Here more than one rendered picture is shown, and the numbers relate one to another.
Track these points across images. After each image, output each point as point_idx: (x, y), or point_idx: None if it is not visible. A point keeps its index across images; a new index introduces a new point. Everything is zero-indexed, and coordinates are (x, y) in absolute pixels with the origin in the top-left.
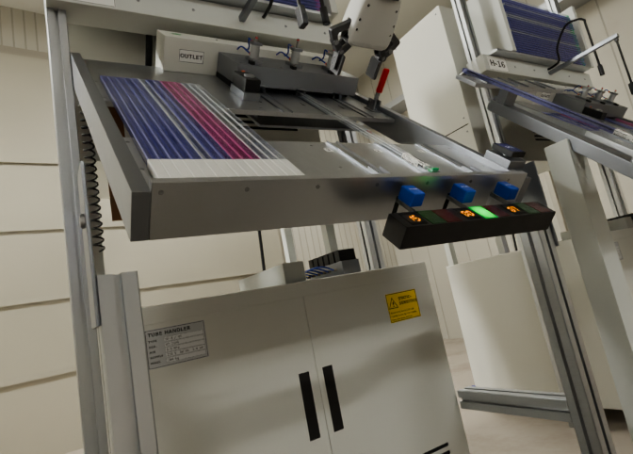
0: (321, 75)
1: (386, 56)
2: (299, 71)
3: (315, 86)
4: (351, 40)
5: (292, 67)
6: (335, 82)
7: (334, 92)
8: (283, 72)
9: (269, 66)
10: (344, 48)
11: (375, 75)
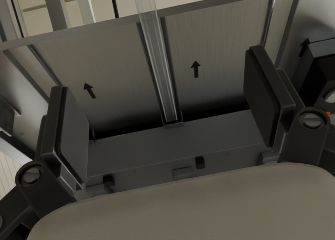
0: (133, 164)
1: (13, 197)
2: (190, 157)
3: (142, 141)
4: (325, 178)
5: (204, 162)
6: (94, 162)
7: (92, 141)
8: (225, 143)
9: (251, 150)
10: (316, 137)
11: (58, 96)
